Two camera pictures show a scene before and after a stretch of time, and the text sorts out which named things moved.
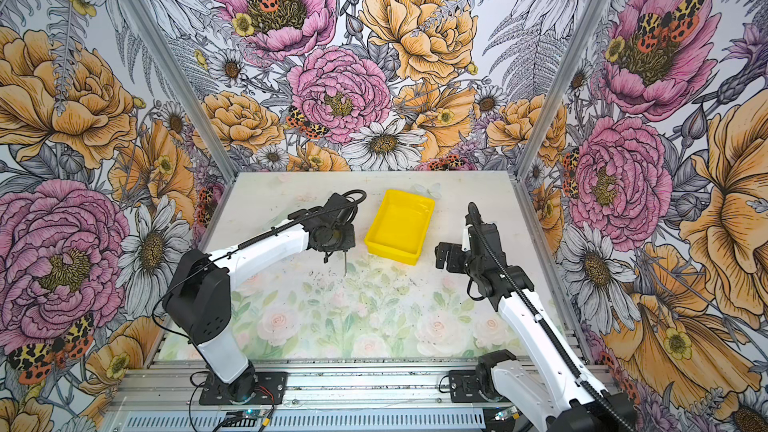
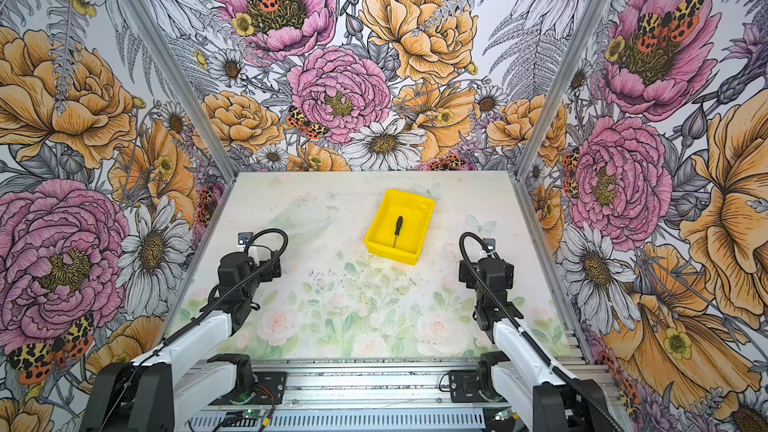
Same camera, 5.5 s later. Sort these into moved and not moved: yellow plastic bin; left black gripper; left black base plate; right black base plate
Moved: left black gripper
Not moved: left black base plate; yellow plastic bin; right black base plate
